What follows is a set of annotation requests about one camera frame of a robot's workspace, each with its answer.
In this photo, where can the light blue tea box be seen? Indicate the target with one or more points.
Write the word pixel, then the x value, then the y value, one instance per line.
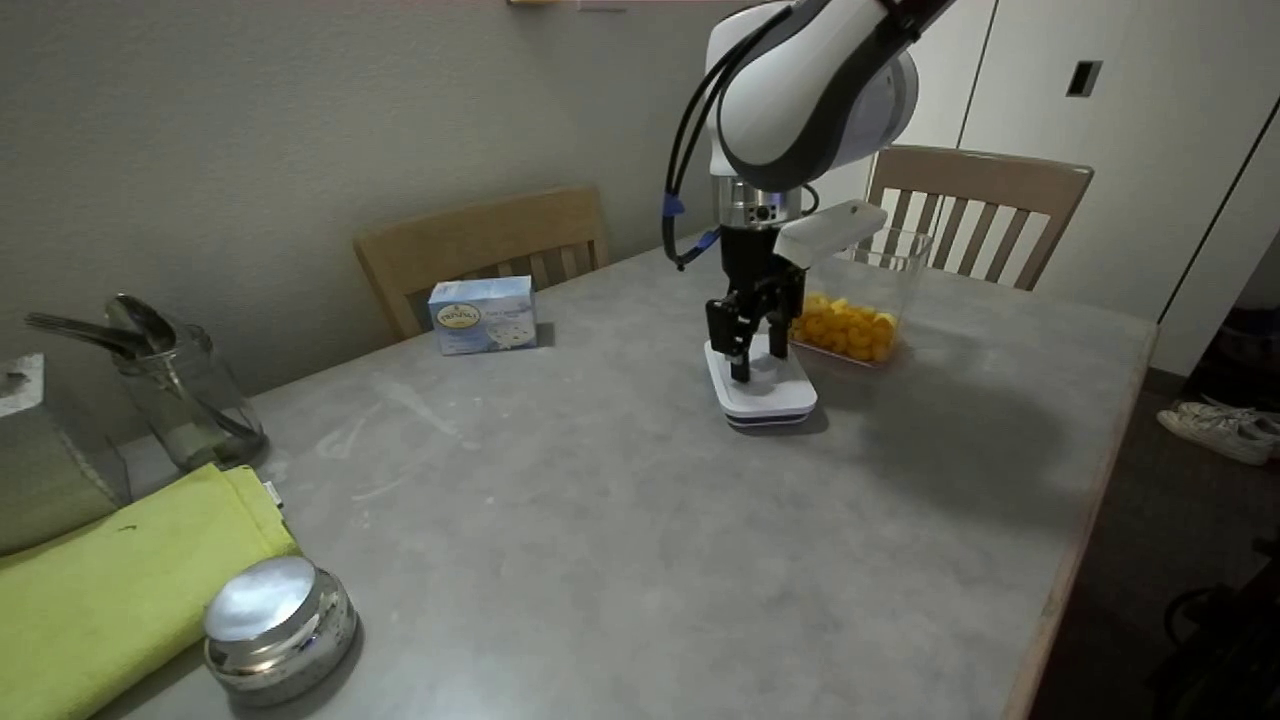
pixel 485 315

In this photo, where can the heap of yellow snacks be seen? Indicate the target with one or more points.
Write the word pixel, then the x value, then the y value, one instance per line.
pixel 850 330

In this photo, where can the glass jar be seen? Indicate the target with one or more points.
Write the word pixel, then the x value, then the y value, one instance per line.
pixel 185 405

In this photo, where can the wooden chair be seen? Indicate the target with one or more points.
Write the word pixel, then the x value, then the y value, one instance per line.
pixel 480 240
pixel 985 185

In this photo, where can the clear plastic container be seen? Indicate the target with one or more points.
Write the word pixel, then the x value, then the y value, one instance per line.
pixel 880 290

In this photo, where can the pair of white shoes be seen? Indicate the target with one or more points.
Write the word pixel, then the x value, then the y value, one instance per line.
pixel 1225 430

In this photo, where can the white container lid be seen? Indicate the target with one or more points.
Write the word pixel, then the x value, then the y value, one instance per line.
pixel 770 395

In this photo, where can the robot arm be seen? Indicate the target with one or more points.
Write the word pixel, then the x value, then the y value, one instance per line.
pixel 800 90

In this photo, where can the bundle of metal spoons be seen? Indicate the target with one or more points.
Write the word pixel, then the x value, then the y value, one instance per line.
pixel 120 330

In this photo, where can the round silver metal tin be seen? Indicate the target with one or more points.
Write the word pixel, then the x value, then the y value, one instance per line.
pixel 275 630

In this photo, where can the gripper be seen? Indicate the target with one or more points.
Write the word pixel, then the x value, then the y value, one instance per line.
pixel 748 258

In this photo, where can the white wardrobe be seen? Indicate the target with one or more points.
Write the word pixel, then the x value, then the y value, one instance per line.
pixel 1130 150

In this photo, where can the green cloth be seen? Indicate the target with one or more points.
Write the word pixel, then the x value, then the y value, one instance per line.
pixel 110 590

